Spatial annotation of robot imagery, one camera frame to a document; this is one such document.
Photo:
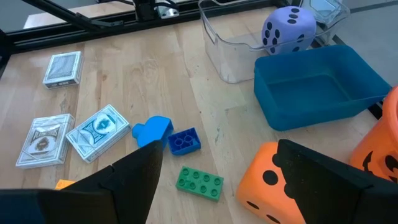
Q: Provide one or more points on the yellow eight-stud brick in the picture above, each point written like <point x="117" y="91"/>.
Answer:
<point x="63" y="184"/>

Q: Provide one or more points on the purple foam die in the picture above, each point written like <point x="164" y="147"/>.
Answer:
<point x="286" y="28"/>

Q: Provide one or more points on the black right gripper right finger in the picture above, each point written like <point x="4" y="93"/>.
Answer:
<point x="335" y="199"/>

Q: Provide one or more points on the blue heart-shaped block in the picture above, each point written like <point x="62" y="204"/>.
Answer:
<point x="152" y="129"/>

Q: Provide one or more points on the card deck blue print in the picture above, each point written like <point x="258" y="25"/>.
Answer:
<point x="98" y="132"/>

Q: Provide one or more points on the small dark blue brick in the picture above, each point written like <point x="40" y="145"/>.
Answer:
<point x="184" y="141"/>

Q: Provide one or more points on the clear plastic bin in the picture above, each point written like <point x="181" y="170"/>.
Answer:
<point x="230" y="59"/>

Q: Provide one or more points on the orange pumpkin bucket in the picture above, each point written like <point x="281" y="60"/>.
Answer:
<point x="382" y="140"/>

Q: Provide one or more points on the orange foam die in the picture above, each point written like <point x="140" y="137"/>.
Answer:
<point x="261" y="193"/>

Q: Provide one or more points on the green eight-stud brick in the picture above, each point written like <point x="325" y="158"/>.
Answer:
<point x="199" y="183"/>

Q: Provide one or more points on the card deck brown print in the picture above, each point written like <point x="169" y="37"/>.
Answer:
<point x="45" y="141"/>

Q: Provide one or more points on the teal plastic bin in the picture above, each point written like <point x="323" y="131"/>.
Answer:
<point x="311" y="93"/>

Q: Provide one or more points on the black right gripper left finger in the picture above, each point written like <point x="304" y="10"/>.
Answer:
<point x="124" y="193"/>

